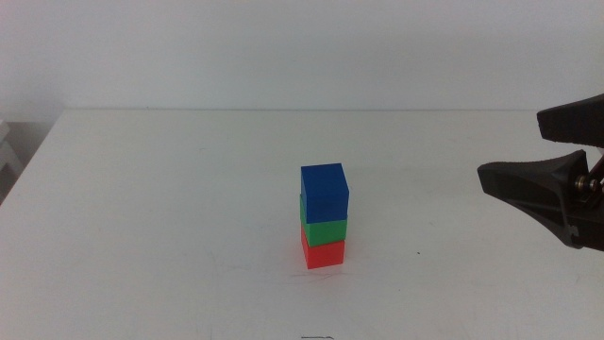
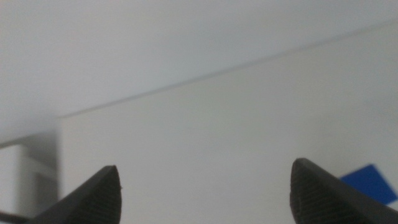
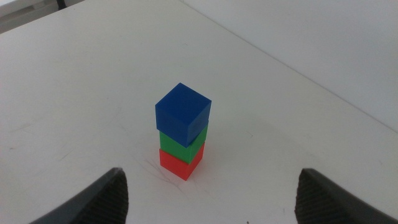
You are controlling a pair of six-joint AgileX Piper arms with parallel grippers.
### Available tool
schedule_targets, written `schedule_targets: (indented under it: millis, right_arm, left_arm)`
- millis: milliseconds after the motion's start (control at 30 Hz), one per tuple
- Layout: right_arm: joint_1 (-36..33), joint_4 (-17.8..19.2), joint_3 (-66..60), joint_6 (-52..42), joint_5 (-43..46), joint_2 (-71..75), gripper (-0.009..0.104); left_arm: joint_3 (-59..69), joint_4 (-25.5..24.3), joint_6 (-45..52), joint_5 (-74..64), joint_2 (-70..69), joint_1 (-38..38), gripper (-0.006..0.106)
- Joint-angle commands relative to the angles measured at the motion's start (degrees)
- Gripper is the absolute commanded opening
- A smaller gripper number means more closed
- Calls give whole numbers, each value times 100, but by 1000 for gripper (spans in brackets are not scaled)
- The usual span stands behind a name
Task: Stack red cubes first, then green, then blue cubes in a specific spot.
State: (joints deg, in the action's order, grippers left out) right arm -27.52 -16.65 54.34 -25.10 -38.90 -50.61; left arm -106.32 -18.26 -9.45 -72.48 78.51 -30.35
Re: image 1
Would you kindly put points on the green cube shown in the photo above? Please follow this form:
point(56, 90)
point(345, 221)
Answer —
point(326, 232)

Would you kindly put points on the red cube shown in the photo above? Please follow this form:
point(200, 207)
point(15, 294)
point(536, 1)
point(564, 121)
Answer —
point(324, 256)

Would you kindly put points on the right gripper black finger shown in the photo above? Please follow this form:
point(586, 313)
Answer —
point(533, 186)
point(573, 123)

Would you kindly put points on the blue cube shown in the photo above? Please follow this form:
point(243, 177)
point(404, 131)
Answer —
point(324, 191)

